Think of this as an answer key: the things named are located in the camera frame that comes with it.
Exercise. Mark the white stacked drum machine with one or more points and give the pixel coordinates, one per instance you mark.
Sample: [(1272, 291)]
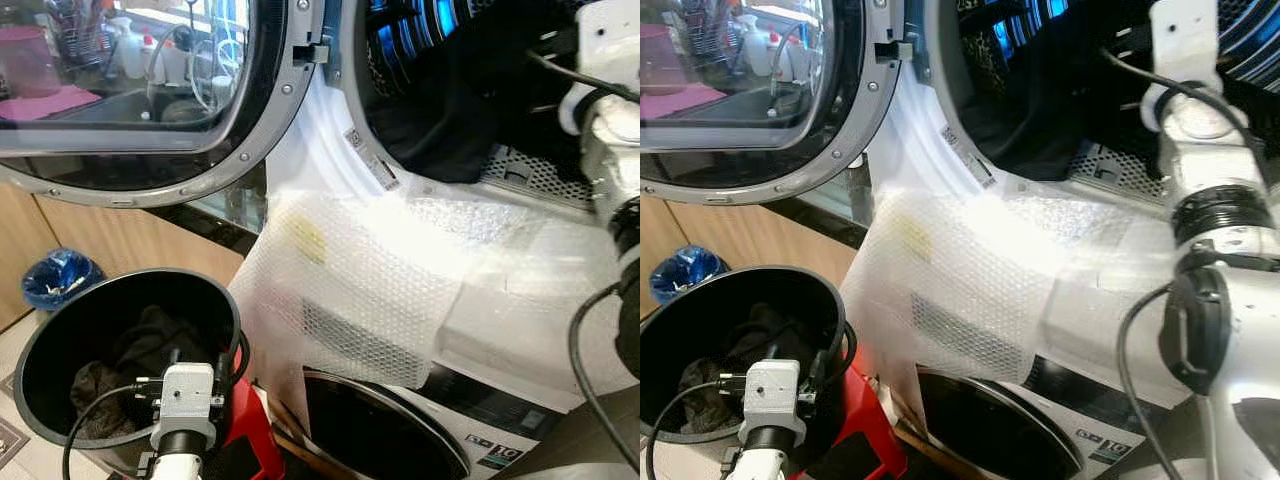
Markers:
[(905, 130), (320, 130)]

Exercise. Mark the dark clothes pile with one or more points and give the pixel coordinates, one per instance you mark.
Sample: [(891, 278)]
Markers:
[(150, 340), (770, 335)]

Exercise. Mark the clear bubble wrap sheet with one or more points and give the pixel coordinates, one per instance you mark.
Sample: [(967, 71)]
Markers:
[(380, 280), (990, 280)]

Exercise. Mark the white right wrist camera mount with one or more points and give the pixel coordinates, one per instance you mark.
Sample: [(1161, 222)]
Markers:
[(612, 40), (1190, 40)]

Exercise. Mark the round glass machine door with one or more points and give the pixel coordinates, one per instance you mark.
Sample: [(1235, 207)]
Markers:
[(250, 150), (860, 140)]

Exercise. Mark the white barcode sticker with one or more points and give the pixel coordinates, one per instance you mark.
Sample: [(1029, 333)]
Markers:
[(970, 158), (375, 165)]

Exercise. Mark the black garment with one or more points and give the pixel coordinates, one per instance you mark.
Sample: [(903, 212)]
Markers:
[(1040, 110), (450, 110)]

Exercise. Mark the yellow sticker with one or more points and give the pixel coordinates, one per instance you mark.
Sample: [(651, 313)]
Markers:
[(913, 238)]

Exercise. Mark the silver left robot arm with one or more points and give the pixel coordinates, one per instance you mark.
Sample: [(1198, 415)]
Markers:
[(760, 465), (178, 465)]

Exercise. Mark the black plastic bucket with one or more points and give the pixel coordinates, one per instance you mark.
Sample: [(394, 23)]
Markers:
[(80, 330), (700, 330)]

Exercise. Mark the red plastic stool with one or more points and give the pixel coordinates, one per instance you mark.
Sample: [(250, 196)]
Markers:
[(870, 430), (255, 430)]

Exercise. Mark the bin with blue bag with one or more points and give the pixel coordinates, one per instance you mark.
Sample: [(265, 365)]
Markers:
[(60, 280), (688, 272)]

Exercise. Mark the white LG washing machine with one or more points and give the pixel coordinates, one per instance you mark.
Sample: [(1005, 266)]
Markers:
[(1075, 447), (455, 442)]

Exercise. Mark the wooden cabinet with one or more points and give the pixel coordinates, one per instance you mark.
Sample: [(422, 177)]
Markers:
[(150, 245), (780, 245)]

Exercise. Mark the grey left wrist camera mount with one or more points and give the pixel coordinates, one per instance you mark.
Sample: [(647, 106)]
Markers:
[(185, 405), (772, 400)]

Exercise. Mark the dark round washer door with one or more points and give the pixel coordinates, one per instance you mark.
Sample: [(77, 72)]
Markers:
[(985, 430), (370, 430)]

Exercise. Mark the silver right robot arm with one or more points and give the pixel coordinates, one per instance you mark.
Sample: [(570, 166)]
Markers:
[(1250, 330)]

